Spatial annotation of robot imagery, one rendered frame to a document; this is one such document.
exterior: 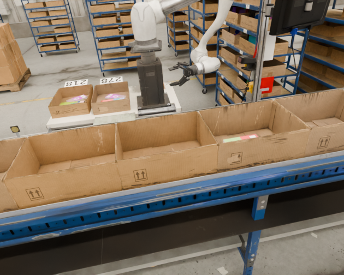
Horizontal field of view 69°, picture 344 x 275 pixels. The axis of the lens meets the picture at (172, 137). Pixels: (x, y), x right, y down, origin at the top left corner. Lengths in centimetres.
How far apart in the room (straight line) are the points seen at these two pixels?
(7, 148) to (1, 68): 416
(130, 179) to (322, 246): 150
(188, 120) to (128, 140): 31
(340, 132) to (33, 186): 123
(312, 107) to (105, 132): 107
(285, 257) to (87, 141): 145
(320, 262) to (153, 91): 161
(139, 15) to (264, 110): 101
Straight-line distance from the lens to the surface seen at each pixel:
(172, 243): 120
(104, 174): 98
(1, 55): 538
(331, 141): 127
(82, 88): 237
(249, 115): 134
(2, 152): 136
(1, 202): 114
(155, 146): 127
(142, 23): 182
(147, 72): 189
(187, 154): 96
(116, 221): 106
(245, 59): 190
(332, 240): 217
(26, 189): 107
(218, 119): 128
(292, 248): 203
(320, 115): 158
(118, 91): 232
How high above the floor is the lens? 161
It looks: 33 degrees down
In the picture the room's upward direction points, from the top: 5 degrees counter-clockwise
